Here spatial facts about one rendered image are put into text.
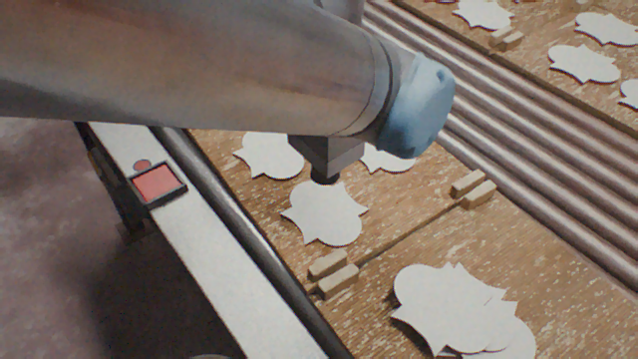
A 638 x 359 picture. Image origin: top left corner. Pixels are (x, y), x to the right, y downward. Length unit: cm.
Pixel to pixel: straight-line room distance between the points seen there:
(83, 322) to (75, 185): 65
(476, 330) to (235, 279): 33
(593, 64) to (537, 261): 53
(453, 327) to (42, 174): 202
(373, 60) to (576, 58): 89
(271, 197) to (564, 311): 44
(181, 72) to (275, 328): 52
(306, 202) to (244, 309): 18
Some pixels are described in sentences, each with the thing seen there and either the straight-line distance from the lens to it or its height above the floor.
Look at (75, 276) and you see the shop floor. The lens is 198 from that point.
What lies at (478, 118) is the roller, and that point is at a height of 91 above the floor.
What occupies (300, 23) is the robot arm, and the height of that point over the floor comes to 140.
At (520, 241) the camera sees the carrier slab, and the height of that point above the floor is 94.
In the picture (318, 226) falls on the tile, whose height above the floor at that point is 94.
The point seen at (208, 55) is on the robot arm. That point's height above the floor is 142.
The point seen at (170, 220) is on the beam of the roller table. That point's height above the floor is 92.
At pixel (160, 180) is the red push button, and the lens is 84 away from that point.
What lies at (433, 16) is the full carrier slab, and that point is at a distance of 123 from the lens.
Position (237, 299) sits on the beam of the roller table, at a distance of 70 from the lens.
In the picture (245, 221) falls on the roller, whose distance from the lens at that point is 76.
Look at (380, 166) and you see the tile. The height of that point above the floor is 94.
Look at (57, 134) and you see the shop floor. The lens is 257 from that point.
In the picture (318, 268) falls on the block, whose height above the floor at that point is 96.
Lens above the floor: 152
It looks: 48 degrees down
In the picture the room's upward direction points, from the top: straight up
